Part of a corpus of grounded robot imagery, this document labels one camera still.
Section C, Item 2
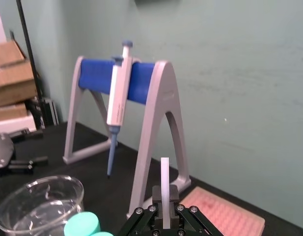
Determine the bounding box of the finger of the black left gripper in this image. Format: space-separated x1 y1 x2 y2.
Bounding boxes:
10 129 44 142
0 155 49 177

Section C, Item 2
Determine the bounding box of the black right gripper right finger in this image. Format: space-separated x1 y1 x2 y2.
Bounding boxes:
168 185 217 236

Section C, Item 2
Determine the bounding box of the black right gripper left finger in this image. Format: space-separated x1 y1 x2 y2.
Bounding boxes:
118 185 165 236

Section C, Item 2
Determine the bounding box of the white stirring rod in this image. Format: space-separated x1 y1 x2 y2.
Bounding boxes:
161 157 171 229

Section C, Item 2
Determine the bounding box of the white flat box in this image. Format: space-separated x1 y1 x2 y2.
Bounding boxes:
0 110 37 135

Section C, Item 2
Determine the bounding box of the stack of black cases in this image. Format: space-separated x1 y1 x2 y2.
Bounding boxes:
28 96 60 130

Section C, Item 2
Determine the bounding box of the brown cardboard box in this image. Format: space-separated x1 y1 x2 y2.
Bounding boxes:
0 40 27 69
0 102 28 122
0 59 39 108

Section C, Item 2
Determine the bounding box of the pink well plate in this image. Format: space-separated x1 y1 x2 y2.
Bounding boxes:
179 186 266 236

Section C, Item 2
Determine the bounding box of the clear glass beaker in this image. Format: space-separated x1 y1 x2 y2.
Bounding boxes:
0 175 85 236

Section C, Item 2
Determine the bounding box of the black table cloth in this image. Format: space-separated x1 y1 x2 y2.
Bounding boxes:
0 121 303 236

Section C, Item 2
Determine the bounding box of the black upright pole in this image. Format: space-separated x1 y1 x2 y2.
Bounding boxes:
16 0 46 129

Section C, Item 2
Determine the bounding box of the grey pipette stand blue bar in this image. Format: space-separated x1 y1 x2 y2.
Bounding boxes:
62 56 192 219

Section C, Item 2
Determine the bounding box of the white and blue pipette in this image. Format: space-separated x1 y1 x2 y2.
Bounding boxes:
106 39 134 179

